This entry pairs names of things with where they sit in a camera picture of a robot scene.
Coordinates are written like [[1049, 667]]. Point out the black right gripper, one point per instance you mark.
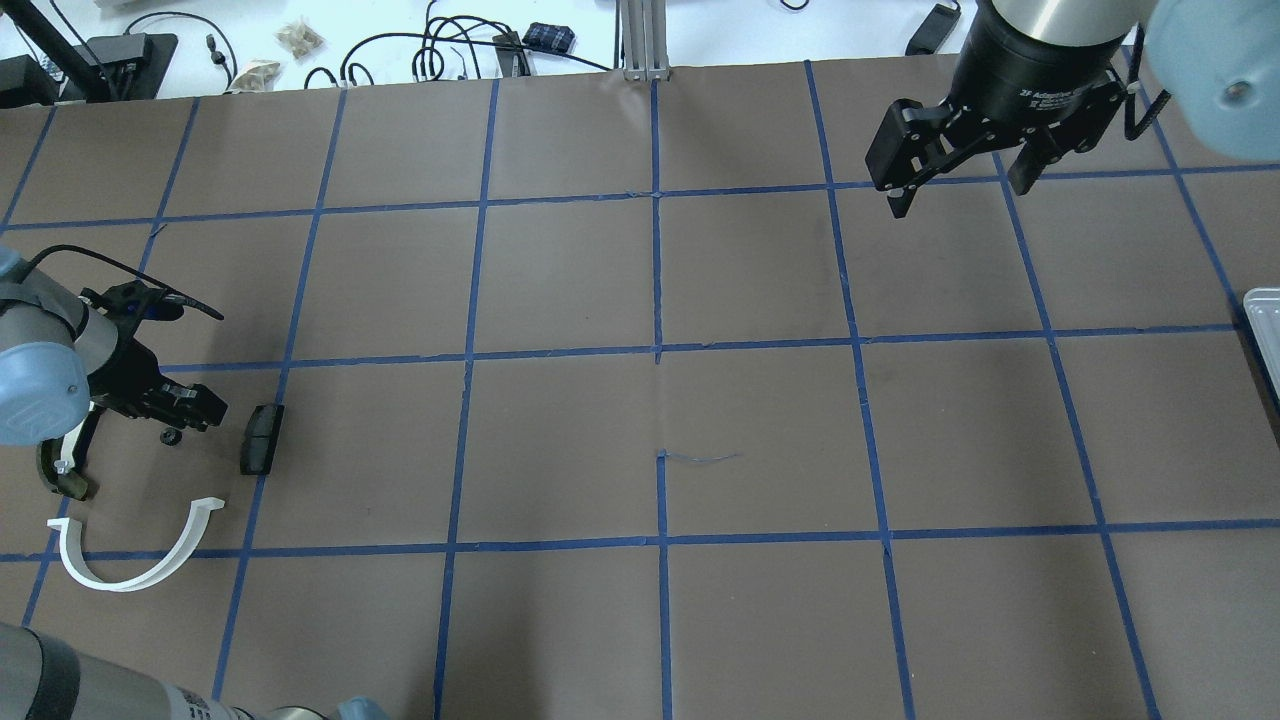
[[1035, 62]]

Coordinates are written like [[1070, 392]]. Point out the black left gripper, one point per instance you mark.
[[124, 371]]

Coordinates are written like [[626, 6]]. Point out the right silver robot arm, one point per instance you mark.
[[1217, 60]]

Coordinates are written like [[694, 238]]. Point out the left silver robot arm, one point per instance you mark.
[[69, 357]]

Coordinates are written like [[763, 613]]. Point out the olive brake shoe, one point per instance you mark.
[[62, 462]]

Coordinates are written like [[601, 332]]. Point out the black brake pad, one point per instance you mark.
[[260, 439]]

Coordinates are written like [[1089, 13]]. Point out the black power adapter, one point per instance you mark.
[[935, 28]]

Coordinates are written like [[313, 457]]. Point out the white curved plastic part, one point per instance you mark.
[[69, 551]]

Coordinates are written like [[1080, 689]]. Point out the small parts bag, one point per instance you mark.
[[257, 77], [299, 38]]

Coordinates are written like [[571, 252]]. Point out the aluminium frame post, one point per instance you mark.
[[643, 40]]

